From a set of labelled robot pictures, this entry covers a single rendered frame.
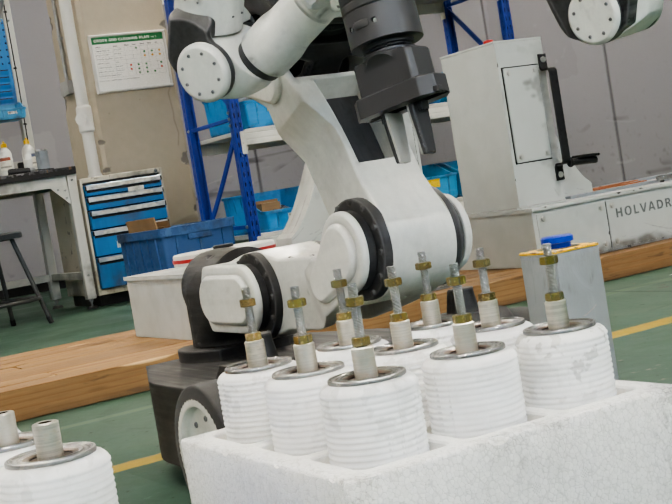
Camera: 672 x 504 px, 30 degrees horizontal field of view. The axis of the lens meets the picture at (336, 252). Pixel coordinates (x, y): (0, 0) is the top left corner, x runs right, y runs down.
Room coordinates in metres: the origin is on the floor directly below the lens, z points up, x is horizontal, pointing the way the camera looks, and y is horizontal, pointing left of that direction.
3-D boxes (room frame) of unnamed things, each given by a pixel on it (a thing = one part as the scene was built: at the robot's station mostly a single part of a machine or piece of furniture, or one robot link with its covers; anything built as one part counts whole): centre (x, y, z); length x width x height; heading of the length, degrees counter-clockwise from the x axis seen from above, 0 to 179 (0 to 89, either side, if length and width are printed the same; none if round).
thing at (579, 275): (1.54, -0.27, 0.16); 0.07 x 0.07 x 0.31; 29
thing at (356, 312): (1.18, -0.01, 0.30); 0.01 x 0.01 x 0.08
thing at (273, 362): (1.38, 0.11, 0.25); 0.08 x 0.08 x 0.01
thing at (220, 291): (2.08, 0.11, 0.28); 0.21 x 0.20 x 0.13; 29
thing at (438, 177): (7.11, -0.47, 0.36); 0.50 x 0.38 x 0.21; 28
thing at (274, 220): (6.67, 0.29, 0.36); 0.50 x 0.38 x 0.21; 31
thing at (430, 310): (1.50, -0.10, 0.26); 0.02 x 0.02 x 0.03
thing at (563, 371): (1.29, -0.22, 0.16); 0.10 x 0.10 x 0.18
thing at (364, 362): (1.18, -0.01, 0.26); 0.02 x 0.02 x 0.03
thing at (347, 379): (1.18, -0.01, 0.25); 0.08 x 0.08 x 0.01
